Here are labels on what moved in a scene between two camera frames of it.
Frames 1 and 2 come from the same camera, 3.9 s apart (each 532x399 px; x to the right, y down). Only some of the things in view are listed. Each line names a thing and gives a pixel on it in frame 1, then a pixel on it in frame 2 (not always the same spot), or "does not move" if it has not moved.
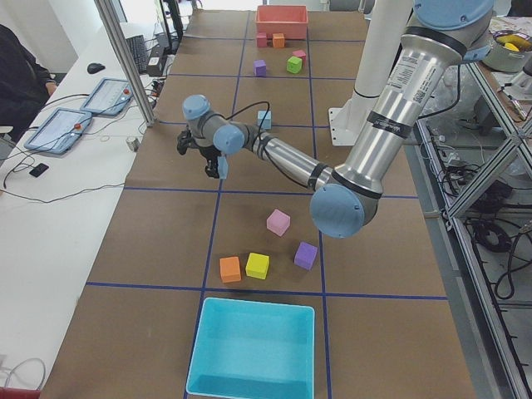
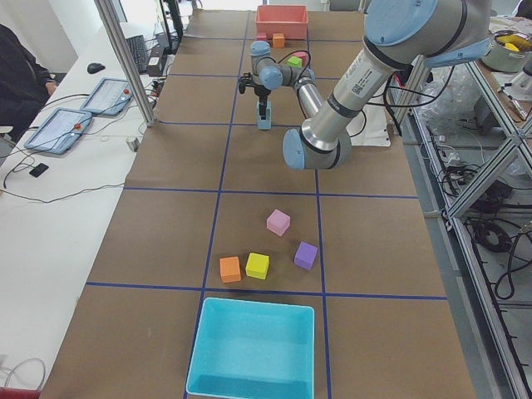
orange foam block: (230, 269) does not move
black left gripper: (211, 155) → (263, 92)
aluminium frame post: (120, 41) does not move
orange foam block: (278, 41) does not move
